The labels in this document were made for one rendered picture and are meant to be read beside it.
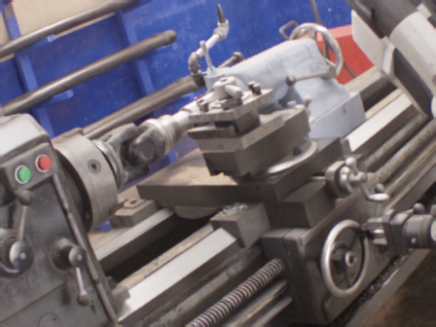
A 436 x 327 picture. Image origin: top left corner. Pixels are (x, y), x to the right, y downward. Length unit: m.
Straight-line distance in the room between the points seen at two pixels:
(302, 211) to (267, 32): 5.21
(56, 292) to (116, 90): 4.26
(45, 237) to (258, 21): 5.59
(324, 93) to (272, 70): 0.22
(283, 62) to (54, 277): 1.14
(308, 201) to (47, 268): 0.71
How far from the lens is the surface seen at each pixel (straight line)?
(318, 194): 1.90
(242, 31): 6.75
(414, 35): 1.34
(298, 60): 2.38
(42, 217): 1.50
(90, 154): 1.78
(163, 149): 1.98
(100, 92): 5.63
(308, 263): 1.88
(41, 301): 1.52
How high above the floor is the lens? 1.51
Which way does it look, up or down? 14 degrees down
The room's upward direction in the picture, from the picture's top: 19 degrees counter-clockwise
